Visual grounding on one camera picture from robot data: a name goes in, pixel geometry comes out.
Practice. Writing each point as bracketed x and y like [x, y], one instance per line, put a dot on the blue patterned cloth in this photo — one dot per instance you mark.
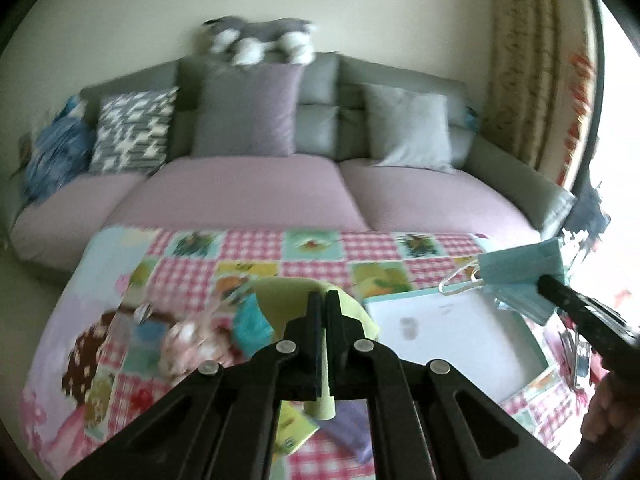
[55, 155]

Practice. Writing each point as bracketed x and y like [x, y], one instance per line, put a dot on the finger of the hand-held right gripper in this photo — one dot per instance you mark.
[575, 302]

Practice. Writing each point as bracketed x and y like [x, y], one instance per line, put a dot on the black metal rack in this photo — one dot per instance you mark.
[587, 215]

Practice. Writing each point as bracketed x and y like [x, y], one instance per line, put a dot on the small teal cloth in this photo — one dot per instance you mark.
[471, 117]

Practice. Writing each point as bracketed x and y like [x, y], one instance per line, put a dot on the purple pillow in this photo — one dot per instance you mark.
[250, 110]

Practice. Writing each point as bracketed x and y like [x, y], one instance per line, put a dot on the pink white fluffy cloth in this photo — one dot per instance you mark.
[195, 345]

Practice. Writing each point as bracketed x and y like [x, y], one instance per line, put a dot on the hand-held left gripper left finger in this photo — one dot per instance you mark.
[313, 340]

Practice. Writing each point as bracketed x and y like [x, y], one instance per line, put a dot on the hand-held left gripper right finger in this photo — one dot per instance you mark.
[336, 340]

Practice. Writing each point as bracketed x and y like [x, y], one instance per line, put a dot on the grey sofa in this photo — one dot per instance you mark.
[320, 100]

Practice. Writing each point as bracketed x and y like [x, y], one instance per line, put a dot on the purple packet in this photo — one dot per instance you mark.
[350, 435]

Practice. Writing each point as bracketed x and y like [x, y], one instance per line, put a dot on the teal towel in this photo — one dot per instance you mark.
[250, 325]

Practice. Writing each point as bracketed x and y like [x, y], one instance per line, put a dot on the pink checkered printed tablecloth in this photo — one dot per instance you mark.
[310, 250]

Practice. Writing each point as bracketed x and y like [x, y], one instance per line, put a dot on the blue face mask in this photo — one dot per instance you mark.
[515, 275]

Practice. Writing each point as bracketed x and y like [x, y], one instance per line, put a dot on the grey white plush dog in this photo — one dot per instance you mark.
[260, 40]

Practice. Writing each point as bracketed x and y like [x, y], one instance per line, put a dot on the person's right hand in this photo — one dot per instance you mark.
[610, 410]

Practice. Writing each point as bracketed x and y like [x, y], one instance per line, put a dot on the beige patterned curtain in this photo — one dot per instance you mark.
[530, 60]

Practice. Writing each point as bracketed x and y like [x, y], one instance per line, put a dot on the green yellow packet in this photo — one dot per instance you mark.
[295, 427]

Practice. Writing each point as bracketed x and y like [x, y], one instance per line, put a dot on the grey white patterned pillow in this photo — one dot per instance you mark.
[132, 130]

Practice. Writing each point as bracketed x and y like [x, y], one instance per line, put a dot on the white box with teal rim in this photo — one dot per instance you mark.
[450, 350]

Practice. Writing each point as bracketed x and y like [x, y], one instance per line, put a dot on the red hanging ornament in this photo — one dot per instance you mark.
[582, 110]

